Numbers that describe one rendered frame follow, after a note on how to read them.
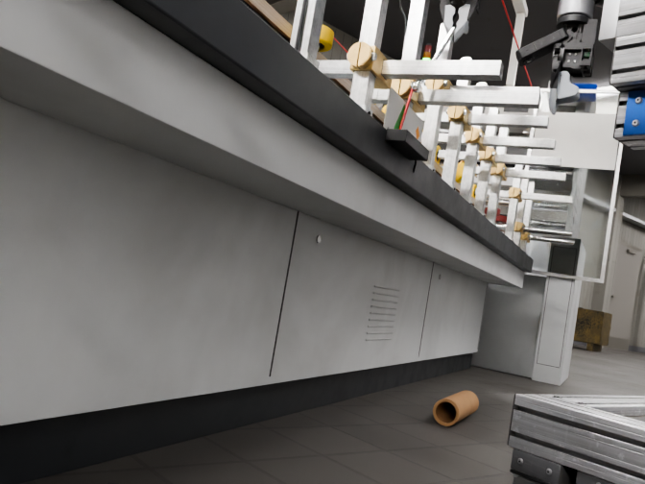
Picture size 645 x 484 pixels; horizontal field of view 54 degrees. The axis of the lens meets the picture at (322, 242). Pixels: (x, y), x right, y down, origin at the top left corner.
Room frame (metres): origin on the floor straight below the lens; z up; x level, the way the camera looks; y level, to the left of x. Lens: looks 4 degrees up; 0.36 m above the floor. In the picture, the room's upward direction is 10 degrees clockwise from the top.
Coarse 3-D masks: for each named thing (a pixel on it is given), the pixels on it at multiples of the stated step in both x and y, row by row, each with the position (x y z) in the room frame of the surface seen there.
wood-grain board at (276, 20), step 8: (248, 0) 1.18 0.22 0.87; (256, 0) 1.21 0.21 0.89; (264, 0) 1.23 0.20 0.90; (256, 8) 1.21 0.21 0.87; (264, 8) 1.23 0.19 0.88; (272, 8) 1.26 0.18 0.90; (264, 16) 1.25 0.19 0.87; (272, 16) 1.26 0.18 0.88; (280, 16) 1.29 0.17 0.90; (272, 24) 1.28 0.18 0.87; (280, 24) 1.30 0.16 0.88; (288, 24) 1.32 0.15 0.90; (280, 32) 1.31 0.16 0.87; (288, 32) 1.33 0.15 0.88; (320, 56) 1.47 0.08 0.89; (336, 80) 1.57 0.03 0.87; (344, 80) 1.61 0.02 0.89; (344, 88) 1.63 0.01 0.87; (376, 112) 1.83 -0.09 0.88; (440, 168) 2.51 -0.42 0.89; (456, 184) 2.78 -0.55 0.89; (472, 200) 3.10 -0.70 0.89
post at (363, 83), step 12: (372, 0) 1.24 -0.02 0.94; (384, 0) 1.24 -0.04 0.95; (372, 12) 1.24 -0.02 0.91; (384, 12) 1.25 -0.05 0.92; (372, 24) 1.24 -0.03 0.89; (384, 24) 1.26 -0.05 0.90; (360, 36) 1.25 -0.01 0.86; (372, 36) 1.23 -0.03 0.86; (360, 72) 1.24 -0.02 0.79; (360, 84) 1.24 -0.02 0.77; (372, 84) 1.25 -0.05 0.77; (360, 96) 1.24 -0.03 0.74
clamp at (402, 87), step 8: (392, 80) 1.45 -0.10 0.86; (400, 80) 1.44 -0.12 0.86; (408, 80) 1.43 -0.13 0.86; (400, 88) 1.44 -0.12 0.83; (408, 88) 1.43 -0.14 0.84; (400, 96) 1.45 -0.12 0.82; (408, 96) 1.45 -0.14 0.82; (416, 96) 1.48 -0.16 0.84; (416, 104) 1.49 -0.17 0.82; (416, 112) 1.56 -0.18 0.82
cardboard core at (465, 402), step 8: (464, 392) 2.11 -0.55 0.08; (472, 392) 2.17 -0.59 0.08; (440, 400) 1.92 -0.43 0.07; (448, 400) 1.90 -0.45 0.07; (456, 400) 1.93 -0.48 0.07; (464, 400) 1.99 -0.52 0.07; (472, 400) 2.08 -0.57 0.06; (440, 408) 1.97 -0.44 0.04; (448, 408) 2.06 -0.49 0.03; (456, 408) 1.89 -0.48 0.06; (464, 408) 1.95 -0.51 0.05; (472, 408) 2.07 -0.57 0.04; (440, 416) 1.94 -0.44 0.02; (448, 416) 2.01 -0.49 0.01; (456, 416) 1.89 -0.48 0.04; (464, 416) 1.97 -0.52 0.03; (448, 424) 1.90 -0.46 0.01
